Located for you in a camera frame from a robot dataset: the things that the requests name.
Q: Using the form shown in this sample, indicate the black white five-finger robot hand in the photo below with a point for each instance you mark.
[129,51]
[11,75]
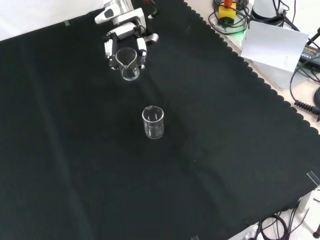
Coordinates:
[125,30]

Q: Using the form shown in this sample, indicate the pale board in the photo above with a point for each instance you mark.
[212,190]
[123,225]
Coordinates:
[272,45]

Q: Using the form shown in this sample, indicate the clear glass beaker with spout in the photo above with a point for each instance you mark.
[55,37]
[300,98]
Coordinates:
[128,72]

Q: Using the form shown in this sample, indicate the black bench cloth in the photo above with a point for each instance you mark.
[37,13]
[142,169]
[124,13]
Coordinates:
[100,162]

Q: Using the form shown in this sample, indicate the white power strip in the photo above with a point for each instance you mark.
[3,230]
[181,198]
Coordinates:
[250,233]

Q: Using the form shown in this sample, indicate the black power adapter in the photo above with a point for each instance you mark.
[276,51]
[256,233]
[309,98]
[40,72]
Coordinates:
[311,52]

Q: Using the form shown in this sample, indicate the grey tape strip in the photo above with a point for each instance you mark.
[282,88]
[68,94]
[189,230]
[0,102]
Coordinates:
[67,23]
[195,237]
[313,178]

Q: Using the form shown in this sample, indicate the yellow stop button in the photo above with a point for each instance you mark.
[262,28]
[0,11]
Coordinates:
[226,12]

